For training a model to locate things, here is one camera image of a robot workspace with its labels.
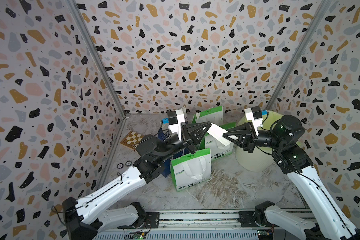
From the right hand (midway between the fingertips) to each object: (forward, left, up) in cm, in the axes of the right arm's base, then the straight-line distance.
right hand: (225, 137), depth 52 cm
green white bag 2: (+15, -3, -32) cm, 35 cm away
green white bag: (+35, -2, -23) cm, 42 cm away
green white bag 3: (-1, +12, -25) cm, 28 cm away
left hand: (-1, +6, +7) cm, 9 cm away
